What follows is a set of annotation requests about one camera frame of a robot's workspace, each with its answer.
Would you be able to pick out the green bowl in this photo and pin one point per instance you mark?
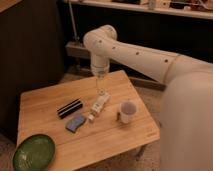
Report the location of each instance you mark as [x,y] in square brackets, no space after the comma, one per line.
[35,153]

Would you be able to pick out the black striped box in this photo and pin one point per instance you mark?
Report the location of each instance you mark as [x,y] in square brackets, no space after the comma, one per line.
[69,108]

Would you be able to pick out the translucent clear gripper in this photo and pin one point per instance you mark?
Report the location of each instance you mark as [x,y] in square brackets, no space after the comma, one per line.
[101,85]

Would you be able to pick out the wooden folding table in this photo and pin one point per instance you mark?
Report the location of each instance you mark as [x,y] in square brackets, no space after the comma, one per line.
[107,136]

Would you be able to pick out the metal stand pole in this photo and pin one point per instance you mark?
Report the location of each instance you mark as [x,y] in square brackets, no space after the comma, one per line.
[76,37]

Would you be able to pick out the white tube bottle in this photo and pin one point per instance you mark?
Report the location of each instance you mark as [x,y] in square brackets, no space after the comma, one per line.
[98,106]

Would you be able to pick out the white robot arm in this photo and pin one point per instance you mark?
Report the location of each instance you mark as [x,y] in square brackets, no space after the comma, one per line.
[186,118]

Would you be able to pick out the long grey metal beam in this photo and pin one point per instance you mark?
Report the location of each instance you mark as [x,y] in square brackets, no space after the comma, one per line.
[77,50]

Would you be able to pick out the blue sponge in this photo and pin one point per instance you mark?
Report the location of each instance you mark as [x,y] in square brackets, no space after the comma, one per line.
[75,123]

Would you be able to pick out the white mug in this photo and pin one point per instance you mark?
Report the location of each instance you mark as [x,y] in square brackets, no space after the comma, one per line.
[127,110]

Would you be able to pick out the white shelf with clutter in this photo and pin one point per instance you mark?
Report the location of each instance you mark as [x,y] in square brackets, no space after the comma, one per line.
[149,7]

